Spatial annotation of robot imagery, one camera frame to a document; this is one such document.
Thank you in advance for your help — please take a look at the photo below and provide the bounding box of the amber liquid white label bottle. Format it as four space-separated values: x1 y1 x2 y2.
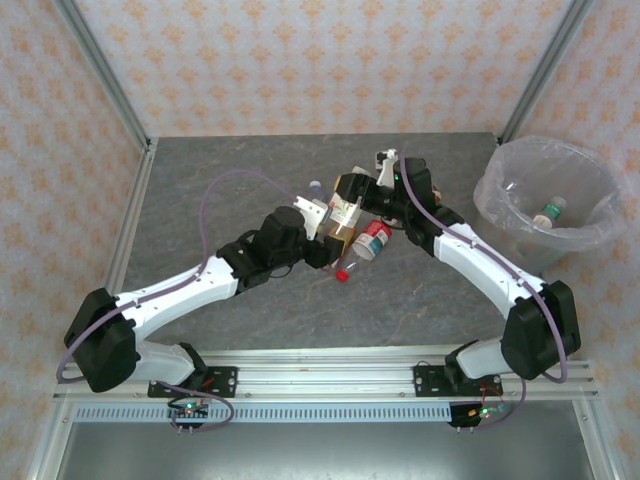
315 188 362 259

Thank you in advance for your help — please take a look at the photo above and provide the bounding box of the white cap clear water bottle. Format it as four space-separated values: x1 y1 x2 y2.
308 179 335 207

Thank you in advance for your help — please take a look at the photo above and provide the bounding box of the translucent round plastic bin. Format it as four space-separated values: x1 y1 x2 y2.
479 144 614 275

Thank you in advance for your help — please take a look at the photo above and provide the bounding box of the translucent plastic-lined bin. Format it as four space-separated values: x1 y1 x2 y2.
472 135 629 276

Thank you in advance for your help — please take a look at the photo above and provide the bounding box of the red label red cap bottle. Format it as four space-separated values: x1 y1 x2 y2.
333 218 394 285

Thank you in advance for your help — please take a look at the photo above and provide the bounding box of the green label white cap bottle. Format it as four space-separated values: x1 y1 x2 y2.
532 195 569 227

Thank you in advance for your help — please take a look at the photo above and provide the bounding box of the grey metal sheet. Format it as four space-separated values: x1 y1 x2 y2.
53 420 589 480

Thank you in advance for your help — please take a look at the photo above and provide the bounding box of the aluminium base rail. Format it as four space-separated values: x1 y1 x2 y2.
52 348 599 401

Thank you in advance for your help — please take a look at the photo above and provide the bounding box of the aluminium side rail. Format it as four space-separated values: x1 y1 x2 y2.
102 138 160 301

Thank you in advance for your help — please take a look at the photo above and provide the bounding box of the aluminium frame post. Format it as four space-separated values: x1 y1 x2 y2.
572 397 609 480
498 0 596 146
53 0 154 149
27 399 76 480

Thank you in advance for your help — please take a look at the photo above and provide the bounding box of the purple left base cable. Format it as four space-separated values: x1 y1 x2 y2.
172 388 236 435

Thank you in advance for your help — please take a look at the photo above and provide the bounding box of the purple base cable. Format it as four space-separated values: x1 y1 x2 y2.
172 388 236 435
457 377 527 432

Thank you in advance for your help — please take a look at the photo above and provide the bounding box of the slotted grey cable duct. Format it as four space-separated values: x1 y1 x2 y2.
72 403 584 424

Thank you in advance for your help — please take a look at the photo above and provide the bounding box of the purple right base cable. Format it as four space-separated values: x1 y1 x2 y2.
457 377 527 432

